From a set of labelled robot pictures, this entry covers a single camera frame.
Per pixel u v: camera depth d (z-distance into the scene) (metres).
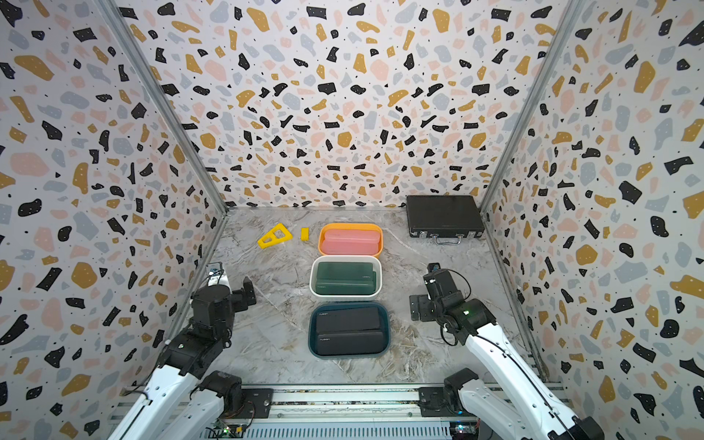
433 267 0.71
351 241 1.06
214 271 0.63
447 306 0.57
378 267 0.97
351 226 1.14
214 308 0.55
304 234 1.13
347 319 0.89
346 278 0.95
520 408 0.40
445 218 1.18
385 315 0.86
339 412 0.73
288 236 1.13
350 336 0.81
